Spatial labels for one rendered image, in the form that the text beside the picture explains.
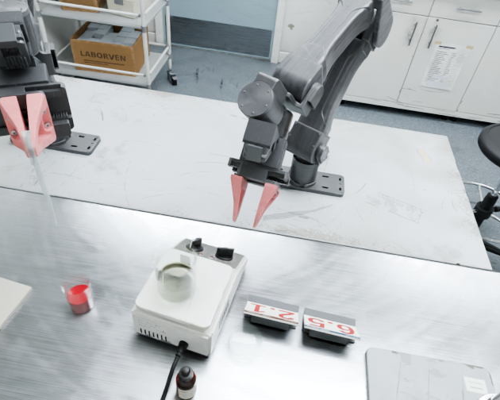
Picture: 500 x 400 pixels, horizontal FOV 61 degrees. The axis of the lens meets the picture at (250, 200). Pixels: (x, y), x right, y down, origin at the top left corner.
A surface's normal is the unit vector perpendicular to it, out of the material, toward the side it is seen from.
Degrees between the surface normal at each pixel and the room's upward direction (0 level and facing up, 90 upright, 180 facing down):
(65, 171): 0
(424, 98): 90
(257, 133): 41
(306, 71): 23
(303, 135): 54
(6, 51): 125
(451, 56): 90
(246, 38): 90
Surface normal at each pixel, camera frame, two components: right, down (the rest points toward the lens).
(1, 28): 0.30, -0.21
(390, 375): 0.09, -0.72
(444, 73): -0.15, 0.66
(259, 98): -0.34, -0.19
